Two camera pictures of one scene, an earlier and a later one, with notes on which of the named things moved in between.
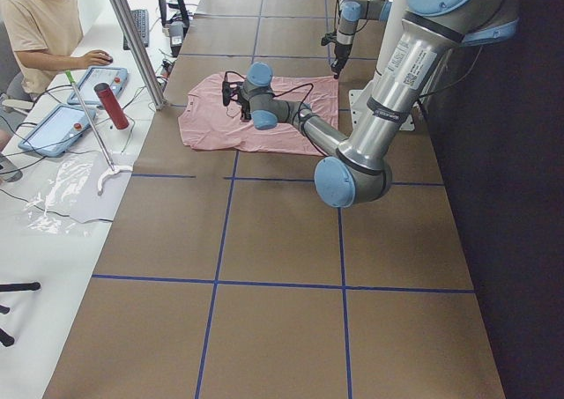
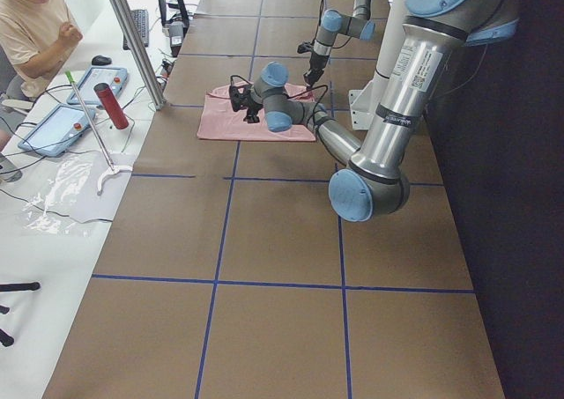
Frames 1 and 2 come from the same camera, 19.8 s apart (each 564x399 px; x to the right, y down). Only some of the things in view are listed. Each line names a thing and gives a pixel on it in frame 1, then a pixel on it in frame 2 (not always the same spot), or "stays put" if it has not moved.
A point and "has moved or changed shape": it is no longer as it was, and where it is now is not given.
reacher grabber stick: x=115 y=169 stays put
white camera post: x=359 y=98 stays put
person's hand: x=91 y=58 → x=69 y=34
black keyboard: x=141 y=18 stays put
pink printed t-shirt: x=207 y=123 has moved or changed shape
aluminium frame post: x=143 y=56 stays put
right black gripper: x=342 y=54 → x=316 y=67
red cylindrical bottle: x=113 y=105 stays put
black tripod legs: x=4 y=338 stays put
